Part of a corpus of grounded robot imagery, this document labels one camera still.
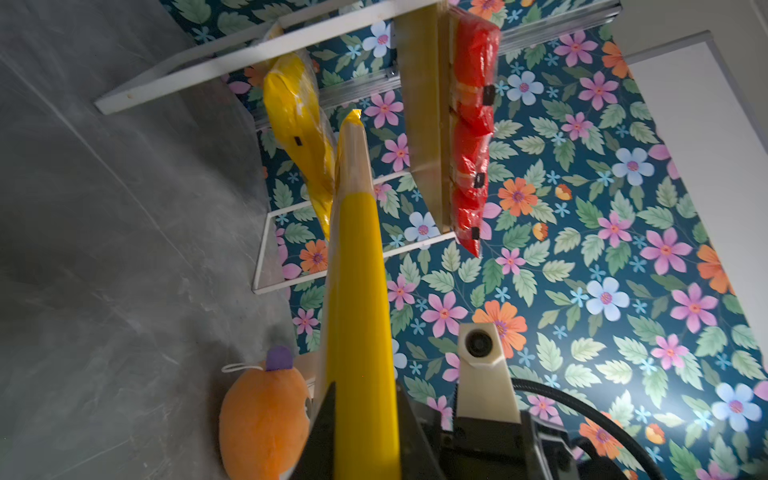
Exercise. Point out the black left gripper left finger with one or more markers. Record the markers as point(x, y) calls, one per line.
point(317, 459)

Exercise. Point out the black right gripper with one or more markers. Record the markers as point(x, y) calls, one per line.
point(487, 449)

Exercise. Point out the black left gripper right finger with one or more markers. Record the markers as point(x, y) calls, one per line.
point(416, 454)

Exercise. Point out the yellow pasta bag bottom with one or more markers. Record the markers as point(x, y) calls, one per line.
point(356, 327)

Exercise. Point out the yellow pasta bag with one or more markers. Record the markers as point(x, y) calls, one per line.
point(356, 327)
point(302, 129)

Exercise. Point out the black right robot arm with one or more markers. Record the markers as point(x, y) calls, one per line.
point(591, 451)

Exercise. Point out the wooden two-tier shelf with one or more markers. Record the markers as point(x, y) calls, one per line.
point(262, 44)

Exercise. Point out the orange shark plush toy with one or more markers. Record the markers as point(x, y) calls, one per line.
point(263, 422)

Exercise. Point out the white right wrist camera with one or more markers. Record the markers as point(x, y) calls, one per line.
point(485, 389)

